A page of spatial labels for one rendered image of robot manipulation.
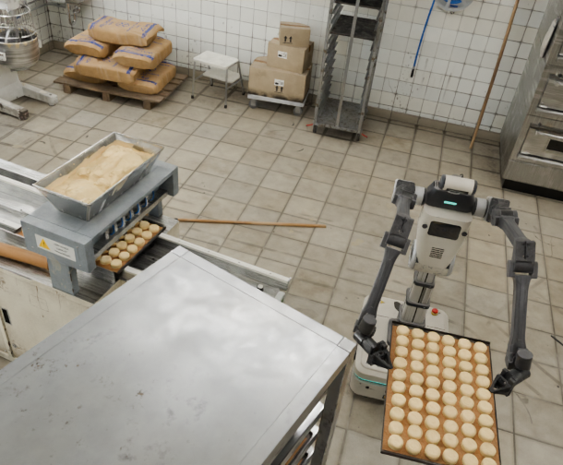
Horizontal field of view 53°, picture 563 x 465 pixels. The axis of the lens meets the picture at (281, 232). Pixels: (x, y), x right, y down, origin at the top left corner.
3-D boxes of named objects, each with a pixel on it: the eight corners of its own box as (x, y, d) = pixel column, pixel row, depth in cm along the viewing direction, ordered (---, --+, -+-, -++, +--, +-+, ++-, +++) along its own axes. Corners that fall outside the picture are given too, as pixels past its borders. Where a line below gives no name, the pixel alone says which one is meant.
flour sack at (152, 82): (154, 98, 583) (153, 85, 573) (116, 91, 587) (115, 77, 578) (179, 73, 639) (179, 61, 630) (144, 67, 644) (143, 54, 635)
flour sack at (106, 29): (84, 41, 578) (81, 24, 568) (101, 28, 612) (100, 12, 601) (150, 51, 572) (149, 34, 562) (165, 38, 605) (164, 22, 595)
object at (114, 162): (39, 199, 238) (36, 186, 234) (116, 146, 279) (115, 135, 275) (90, 218, 231) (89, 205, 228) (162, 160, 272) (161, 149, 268)
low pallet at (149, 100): (54, 90, 601) (53, 80, 594) (92, 65, 663) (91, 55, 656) (160, 112, 584) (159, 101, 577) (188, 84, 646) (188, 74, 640)
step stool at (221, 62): (245, 94, 637) (247, 55, 610) (226, 109, 604) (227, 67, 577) (210, 85, 650) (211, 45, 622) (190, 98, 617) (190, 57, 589)
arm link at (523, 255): (543, 244, 216) (515, 242, 218) (536, 276, 221) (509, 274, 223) (514, 208, 258) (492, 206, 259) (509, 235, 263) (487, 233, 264)
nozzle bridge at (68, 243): (33, 280, 256) (18, 220, 236) (127, 202, 311) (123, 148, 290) (93, 304, 248) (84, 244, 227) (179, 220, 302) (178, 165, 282)
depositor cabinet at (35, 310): (-70, 332, 332) (-118, 217, 281) (19, 262, 386) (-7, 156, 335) (111, 416, 299) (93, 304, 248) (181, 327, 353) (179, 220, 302)
